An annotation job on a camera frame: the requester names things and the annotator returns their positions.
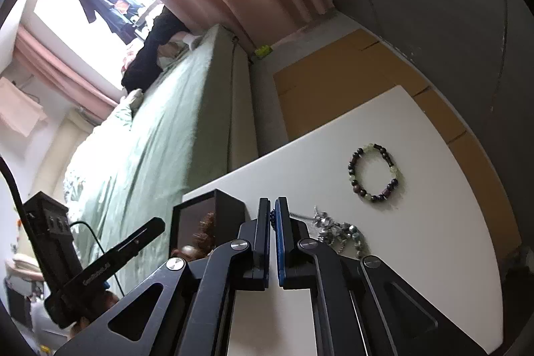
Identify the green bedsheet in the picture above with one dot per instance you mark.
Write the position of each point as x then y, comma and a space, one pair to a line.
158, 139

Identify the small green floor item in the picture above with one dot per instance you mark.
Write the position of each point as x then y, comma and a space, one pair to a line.
263, 50

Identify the dark cloth pile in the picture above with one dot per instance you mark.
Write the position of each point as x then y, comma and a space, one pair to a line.
152, 47

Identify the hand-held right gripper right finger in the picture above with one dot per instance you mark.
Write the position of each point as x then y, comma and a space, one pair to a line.
283, 239

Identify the bed with cream base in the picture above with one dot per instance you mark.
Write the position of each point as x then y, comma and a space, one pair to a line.
233, 97

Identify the black box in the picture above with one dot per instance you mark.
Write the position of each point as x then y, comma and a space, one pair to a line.
225, 214

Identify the silver metal charm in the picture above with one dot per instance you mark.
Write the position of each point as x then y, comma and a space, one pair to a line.
323, 219

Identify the cream padded headboard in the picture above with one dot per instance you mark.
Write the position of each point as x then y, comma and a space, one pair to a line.
69, 135

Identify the dark hanging clothes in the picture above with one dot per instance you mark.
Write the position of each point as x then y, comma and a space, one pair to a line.
104, 1

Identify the pale pink hanging cloth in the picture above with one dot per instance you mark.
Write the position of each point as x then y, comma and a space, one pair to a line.
18, 110

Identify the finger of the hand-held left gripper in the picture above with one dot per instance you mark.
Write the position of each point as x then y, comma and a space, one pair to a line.
139, 235

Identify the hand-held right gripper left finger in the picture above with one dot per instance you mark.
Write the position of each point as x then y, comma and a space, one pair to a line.
263, 231

